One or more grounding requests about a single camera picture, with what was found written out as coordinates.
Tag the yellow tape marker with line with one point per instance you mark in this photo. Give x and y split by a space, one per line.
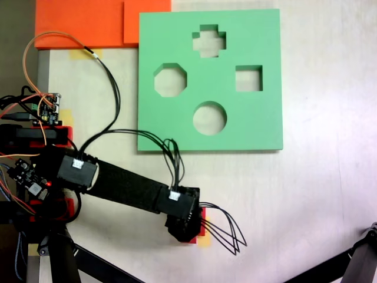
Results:
203 242

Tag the black clamp bar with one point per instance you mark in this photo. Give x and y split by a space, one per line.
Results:
29 133

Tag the black tripod leg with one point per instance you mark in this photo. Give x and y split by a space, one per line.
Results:
363 259
64 259

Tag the large orange flat block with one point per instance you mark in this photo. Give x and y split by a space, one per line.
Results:
79 20

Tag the green shape sorter board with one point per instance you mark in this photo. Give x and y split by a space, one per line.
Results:
259 123

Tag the red cross columnar block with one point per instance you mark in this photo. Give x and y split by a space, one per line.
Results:
203 227

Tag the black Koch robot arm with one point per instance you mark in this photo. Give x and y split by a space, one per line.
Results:
126 182

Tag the yellow tape strip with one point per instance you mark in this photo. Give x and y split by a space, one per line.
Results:
32 250
67 115
76 54

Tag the grey metal table rail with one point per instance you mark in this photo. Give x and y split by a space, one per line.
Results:
42 70

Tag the red printed base bracket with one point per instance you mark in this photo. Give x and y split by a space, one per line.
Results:
70 206
63 129

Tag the circuit board with green terminal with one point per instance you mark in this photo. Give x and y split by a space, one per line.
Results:
48 110

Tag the black circuit board with inductor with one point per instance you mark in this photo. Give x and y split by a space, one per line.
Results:
26 174

